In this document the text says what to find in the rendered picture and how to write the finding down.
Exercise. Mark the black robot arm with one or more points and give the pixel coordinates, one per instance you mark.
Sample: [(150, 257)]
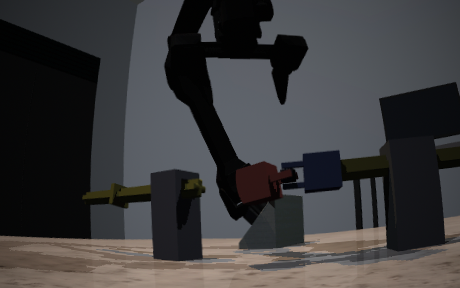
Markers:
[(236, 15)]

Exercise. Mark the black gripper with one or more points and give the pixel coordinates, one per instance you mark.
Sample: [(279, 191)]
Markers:
[(188, 55)]

